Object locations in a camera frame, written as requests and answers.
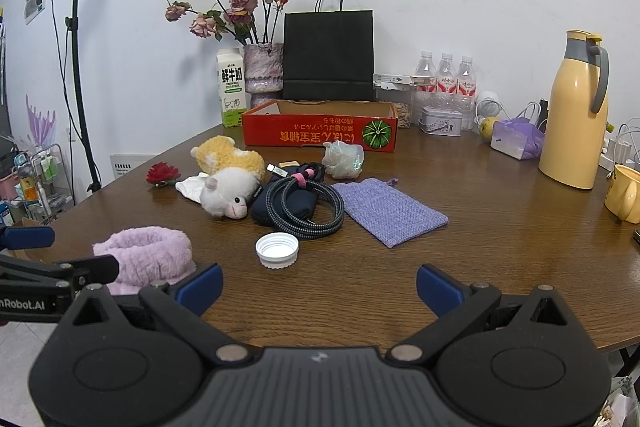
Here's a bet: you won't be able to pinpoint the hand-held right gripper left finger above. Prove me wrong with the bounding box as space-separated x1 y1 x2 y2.
57 263 263 364

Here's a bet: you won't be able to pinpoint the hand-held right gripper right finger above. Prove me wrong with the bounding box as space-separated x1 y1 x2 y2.
382 263 588 364

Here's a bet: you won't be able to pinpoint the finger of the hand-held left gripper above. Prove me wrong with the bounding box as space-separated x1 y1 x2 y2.
0 254 121 304
0 226 56 253

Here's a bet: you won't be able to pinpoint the purple fluffy headband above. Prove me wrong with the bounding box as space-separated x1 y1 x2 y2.
92 228 195 297

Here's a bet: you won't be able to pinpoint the black braided cable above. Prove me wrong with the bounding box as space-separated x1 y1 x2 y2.
263 163 346 242

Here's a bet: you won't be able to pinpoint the yellow white plush sheep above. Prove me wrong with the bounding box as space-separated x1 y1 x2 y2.
190 135 266 222

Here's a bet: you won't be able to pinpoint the clear plastic wrap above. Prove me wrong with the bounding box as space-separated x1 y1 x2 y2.
321 142 365 180

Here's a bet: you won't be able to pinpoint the red cardboard box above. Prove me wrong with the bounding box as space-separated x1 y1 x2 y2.
242 99 399 154

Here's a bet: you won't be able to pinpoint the white plastic lid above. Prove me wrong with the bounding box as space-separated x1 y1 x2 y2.
255 232 301 270

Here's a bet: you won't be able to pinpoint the dark blue pouch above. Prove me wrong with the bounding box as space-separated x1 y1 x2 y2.
249 164 322 228

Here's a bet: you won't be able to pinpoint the white crumpled tissue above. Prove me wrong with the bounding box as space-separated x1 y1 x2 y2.
175 173 214 204

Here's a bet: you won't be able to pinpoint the red fabric rose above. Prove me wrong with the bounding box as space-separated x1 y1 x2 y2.
146 161 180 188

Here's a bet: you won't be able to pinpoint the white tin box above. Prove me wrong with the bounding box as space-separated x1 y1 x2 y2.
418 105 464 138

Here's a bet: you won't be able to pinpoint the purple tissue pack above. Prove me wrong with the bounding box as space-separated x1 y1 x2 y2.
490 117 546 160

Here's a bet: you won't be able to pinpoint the clear snack jar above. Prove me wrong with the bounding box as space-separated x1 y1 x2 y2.
376 87 414 130

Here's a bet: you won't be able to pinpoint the white round device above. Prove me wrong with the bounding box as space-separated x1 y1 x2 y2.
475 90 504 120

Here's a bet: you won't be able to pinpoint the white green milk carton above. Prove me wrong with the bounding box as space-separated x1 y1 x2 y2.
216 48 247 128

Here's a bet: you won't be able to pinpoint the yellow mug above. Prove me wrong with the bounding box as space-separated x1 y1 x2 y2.
603 164 640 226

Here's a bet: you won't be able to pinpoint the black light stand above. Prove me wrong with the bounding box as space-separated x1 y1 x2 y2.
64 0 104 195

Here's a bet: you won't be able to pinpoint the white flat carton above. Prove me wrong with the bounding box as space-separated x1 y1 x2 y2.
372 73 442 94

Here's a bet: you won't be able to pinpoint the clear water bottle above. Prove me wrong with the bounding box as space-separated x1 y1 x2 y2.
414 51 440 108
437 53 459 108
456 55 477 110

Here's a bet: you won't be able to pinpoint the yellow thermos jug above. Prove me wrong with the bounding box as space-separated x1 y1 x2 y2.
538 29 611 192

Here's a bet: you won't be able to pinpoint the white power strip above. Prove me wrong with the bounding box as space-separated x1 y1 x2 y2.
597 122 640 172

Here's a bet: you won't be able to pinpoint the purple mottled vase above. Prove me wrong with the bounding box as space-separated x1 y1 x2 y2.
242 43 285 110

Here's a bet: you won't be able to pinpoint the black paper bag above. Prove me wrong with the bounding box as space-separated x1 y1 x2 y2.
282 0 375 103

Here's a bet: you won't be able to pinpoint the wire storage rack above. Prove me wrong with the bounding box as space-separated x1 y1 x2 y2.
0 141 77 228

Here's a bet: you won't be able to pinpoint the white cables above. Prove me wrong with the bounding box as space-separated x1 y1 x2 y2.
514 99 552 130

